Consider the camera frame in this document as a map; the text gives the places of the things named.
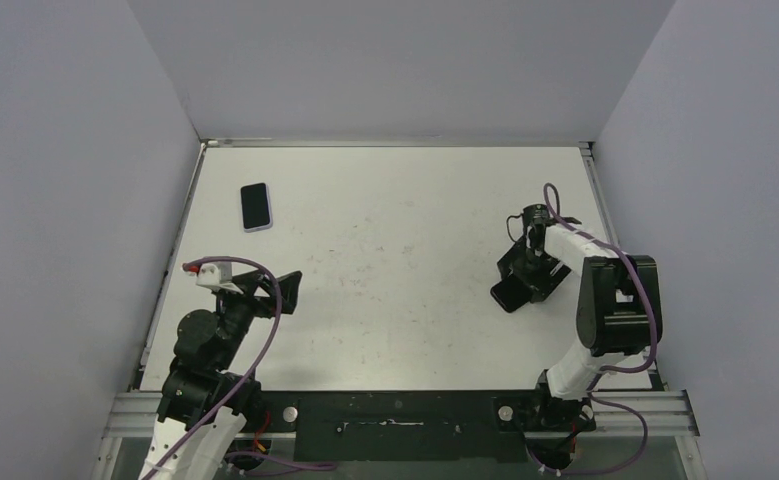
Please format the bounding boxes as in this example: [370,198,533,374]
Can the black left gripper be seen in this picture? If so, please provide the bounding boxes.
[216,268,302,369]

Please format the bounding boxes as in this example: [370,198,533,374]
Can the black phone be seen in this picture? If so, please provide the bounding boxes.
[239,183,273,233]

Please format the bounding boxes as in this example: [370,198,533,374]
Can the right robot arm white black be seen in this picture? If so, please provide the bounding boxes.
[490,204,663,431]

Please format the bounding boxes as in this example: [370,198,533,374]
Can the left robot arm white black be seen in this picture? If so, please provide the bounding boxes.
[138,262,303,479]

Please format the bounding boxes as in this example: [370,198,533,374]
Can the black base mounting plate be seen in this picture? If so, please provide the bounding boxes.
[262,390,540,463]

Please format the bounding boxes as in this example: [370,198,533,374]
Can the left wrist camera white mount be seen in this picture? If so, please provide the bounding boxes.
[182,262,244,294]

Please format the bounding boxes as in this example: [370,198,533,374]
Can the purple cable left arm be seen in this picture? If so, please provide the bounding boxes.
[138,256,284,480]

